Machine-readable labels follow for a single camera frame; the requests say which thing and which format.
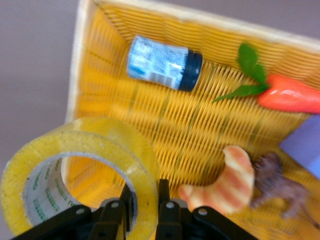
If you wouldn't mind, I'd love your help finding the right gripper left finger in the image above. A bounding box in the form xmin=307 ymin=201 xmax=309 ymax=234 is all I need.
xmin=11 ymin=184 xmax=134 ymax=240

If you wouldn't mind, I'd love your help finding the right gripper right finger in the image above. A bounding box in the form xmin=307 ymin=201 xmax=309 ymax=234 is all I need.
xmin=155 ymin=178 xmax=260 ymax=240

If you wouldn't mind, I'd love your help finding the clear tape roll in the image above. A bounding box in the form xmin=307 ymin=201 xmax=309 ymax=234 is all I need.
xmin=0 ymin=116 xmax=161 ymax=237

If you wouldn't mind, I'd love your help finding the toy croissant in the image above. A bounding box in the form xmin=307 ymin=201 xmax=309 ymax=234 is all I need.
xmin=177 ymin=144 xmax=256 ymax=216

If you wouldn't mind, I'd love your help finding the yellow woven basket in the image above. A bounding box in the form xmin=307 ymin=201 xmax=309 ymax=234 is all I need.
xmin=65 ymin=0 xmax=320 ymax=240

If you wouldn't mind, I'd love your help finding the brown toy lion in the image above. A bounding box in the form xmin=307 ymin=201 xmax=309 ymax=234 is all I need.
xmin=249 ymin=151 xmax=320 ymax=230

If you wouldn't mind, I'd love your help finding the purple cube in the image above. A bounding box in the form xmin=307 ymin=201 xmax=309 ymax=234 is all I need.
xmin=278 ymin=115 xmax=320 ymax=180

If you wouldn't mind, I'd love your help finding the small jar black lid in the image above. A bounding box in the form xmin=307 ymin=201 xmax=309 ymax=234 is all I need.
xmin=126 ymin=34 xmax=204 ymax=93

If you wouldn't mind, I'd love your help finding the orange toy carrot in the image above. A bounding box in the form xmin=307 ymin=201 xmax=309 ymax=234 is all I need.
xmin=212 ymin=42 xmax=320 ymax=115

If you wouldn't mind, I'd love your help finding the brown table cover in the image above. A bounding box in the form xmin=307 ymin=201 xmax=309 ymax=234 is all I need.
xmin=0 ymin=0 xmax=320 ymax=240

